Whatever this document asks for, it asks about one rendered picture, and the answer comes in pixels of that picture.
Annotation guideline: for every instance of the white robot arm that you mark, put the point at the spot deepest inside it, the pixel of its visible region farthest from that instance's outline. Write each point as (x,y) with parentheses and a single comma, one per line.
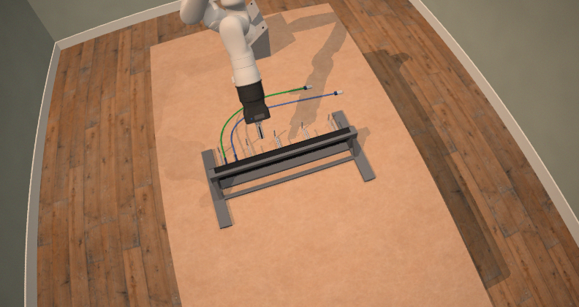
(232,24)

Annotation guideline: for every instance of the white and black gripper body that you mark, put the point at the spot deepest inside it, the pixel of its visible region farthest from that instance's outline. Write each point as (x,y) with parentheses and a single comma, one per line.
(249,87)

